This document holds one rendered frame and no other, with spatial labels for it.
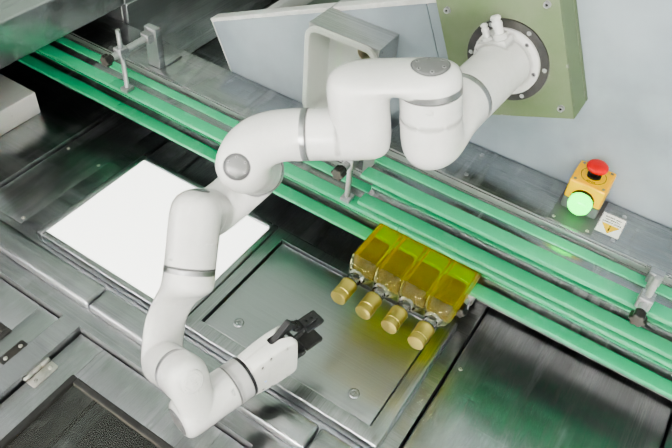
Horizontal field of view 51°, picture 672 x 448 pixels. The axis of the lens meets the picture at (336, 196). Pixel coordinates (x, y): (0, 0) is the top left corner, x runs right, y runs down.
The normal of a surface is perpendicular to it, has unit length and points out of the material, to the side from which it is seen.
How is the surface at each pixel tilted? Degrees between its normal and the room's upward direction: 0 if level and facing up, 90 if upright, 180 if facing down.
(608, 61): 0
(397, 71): 78
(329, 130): 47
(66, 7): 90
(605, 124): 0
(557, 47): 3
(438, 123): 41
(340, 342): 90
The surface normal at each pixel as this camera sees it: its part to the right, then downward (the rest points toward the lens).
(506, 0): -0.59, 0.54
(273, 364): 0.66, 0.48
